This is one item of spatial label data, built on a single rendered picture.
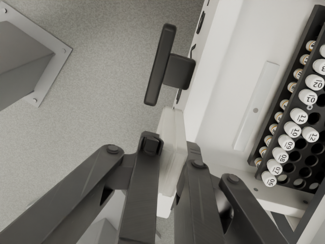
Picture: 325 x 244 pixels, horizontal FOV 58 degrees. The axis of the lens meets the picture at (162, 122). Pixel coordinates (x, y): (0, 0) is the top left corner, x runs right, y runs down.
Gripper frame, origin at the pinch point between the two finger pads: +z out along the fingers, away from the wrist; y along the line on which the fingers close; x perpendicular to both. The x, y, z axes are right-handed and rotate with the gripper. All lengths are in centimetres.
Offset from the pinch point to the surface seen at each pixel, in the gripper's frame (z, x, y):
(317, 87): 8.1, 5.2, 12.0
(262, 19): 15.7, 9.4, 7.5
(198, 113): 6.5, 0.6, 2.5
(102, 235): 85, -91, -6
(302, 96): 8.5, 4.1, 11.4
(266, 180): 8.1, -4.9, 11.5
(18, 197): 99, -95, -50
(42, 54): 88, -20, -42
